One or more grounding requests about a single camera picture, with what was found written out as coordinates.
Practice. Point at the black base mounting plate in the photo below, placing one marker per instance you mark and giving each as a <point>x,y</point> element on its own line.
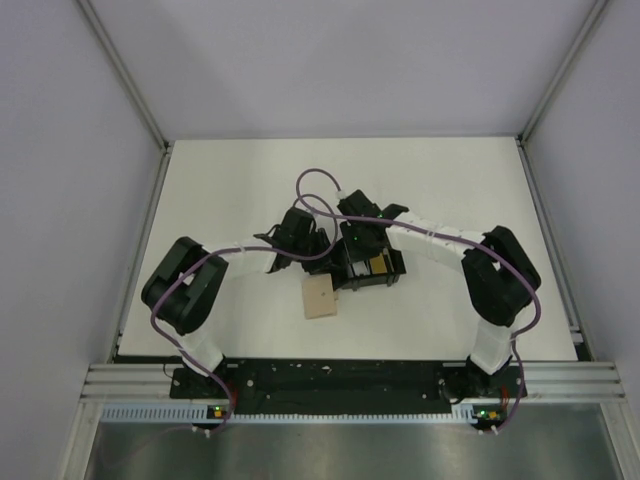
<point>351,387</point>

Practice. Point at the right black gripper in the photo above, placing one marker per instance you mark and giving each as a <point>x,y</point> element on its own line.
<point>355,253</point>

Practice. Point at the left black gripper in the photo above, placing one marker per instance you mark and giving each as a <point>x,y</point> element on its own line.
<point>317,265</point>

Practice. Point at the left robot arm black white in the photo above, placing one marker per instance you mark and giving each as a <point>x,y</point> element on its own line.
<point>184,286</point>

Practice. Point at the right aluminium corner post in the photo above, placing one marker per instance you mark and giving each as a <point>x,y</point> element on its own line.
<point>595,16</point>

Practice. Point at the black card holder box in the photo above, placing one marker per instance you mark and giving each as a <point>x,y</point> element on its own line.
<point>384,269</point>

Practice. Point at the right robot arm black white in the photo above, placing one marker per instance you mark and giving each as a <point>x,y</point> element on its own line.
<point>499,276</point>

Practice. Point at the aluminium corner post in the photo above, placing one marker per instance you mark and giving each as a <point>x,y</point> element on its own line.
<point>595,16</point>
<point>125,79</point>

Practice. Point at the beige card stack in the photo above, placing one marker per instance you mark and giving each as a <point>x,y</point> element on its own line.
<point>319,298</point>

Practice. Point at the left aluminium corner post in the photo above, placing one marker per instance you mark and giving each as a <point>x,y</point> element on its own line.
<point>125,79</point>

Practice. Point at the aluminium frame rail front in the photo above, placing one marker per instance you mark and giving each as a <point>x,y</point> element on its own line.
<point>546,382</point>

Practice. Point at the grey slotted cable duct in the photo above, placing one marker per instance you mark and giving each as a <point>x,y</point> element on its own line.
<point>204,414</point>

